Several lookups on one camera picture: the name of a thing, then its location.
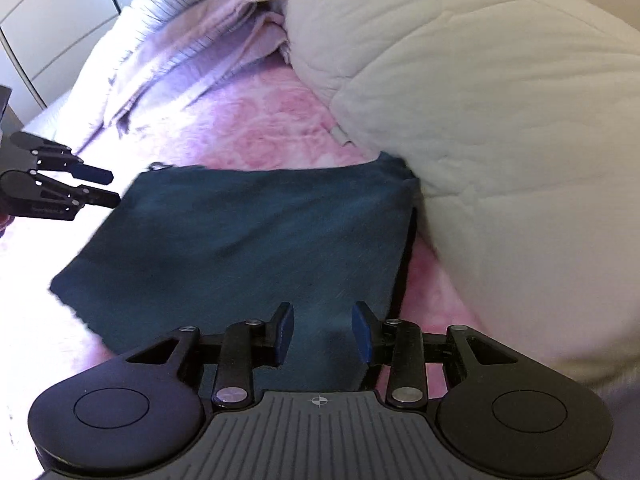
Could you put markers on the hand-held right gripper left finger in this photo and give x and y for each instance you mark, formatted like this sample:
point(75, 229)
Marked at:
point(285, 332)

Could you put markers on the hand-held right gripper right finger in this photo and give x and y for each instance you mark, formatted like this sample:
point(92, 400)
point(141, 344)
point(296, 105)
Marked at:
point(361, 332)

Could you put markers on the white wardrobe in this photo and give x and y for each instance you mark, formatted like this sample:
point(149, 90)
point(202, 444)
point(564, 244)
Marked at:
point(40, 25)

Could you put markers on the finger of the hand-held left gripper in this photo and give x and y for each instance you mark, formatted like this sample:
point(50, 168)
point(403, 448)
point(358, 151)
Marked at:
point(95, 173)
point(102, 199)

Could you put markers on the white quilted duvet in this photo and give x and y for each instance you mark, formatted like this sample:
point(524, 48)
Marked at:
point(475, 110)

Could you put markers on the blue denim jeans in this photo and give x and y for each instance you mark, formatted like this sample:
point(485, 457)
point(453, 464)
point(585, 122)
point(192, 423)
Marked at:
point(240, 240)

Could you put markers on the pink rose print blanket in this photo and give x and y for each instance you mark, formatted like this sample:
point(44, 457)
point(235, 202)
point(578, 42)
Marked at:
point(260, 120)

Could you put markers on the lilac fringed cloth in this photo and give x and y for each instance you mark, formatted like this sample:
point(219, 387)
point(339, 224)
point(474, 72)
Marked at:
point(200, 40)

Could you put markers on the lilac striped bed sheet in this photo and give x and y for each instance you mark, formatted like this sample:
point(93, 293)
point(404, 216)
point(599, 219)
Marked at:
point(160, 0)

